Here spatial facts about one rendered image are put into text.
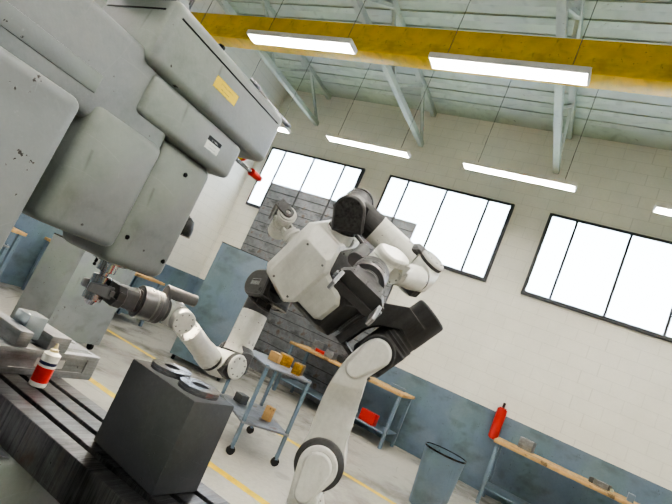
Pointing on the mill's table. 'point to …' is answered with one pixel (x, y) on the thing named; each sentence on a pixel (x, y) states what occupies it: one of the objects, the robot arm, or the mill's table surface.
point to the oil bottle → (45, 368)
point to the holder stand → (163, 426)
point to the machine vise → (78, 362)
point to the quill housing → (154, 215)
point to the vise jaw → (53, 339)
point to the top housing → (200, 71)
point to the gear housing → (187, 128)
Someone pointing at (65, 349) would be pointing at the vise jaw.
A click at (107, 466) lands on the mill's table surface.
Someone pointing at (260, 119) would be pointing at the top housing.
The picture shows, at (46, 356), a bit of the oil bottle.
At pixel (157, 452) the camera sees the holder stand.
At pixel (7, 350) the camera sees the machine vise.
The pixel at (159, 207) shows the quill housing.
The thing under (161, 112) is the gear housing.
